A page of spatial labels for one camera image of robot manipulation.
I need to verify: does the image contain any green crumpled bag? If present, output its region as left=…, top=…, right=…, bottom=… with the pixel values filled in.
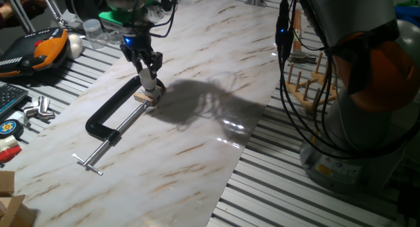
left=396, top=0, right=420, bottom=8

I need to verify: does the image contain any white egg-shaped object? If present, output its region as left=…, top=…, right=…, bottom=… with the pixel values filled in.
left=67, top=33, right=83, bottom=60

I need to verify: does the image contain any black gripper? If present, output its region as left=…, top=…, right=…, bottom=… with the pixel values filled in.
left=119, top=33, right=164, bottom=81

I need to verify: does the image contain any silver metal pipe fitting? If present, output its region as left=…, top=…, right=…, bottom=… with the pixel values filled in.
left=22, top=95, right=56, bottom=125

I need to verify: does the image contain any glass jar gold lid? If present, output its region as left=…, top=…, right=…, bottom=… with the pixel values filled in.
left=105, top=26, right=125, bottom=46

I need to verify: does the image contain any green gripper mount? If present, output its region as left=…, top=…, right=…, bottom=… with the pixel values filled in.
left=98, top=0, right=158, bottom=28

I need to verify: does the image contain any marble pattern sheet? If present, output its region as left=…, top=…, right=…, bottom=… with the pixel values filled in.
left=5, top=0, right=308, bottom=227

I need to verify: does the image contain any black keyboard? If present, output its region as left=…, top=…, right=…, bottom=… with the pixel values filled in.
left=0, top=83, right=29, bottom=118

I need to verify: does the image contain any white red valve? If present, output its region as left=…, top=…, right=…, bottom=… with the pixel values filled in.
left=0, top=134, right=22, bottom=164

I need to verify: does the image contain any clear plastic jar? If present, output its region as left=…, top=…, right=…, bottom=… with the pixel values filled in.
left=82, top=18, right=108, bottom=50

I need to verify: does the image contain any wooden peg rack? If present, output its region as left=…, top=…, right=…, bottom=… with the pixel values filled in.
left=285, top=52, right=339, bottom=115

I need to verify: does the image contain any person forearm dark sleeve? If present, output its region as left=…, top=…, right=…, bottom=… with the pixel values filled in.
left=0, top=2, right=45, bottom=30

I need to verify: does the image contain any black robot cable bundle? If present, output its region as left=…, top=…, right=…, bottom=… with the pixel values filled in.
left=274, top=0, right=420, bottom=159

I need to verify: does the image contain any thin metal stand rod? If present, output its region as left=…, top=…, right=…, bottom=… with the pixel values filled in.
left=39, top=0, right=67, bottom=28

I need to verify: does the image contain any black metal C-clamp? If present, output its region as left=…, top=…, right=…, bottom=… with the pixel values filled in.
left=72, top=75, right=166, bottom=176

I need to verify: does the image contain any grey metal stand bar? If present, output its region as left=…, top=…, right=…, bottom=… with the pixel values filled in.
left=2, top=0, right=36, bottom=33

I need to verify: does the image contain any wooden handle hammer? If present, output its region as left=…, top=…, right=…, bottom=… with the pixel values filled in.
left=287, top=9, right=318, bottom=64

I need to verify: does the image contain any black orange teach pendant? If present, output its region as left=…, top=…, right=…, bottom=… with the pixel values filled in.
left=0, top=27, right=69, bottom=77

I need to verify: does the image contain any black round spool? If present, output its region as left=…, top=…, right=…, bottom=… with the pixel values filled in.
left=64, top=0, right=109, bottom=23

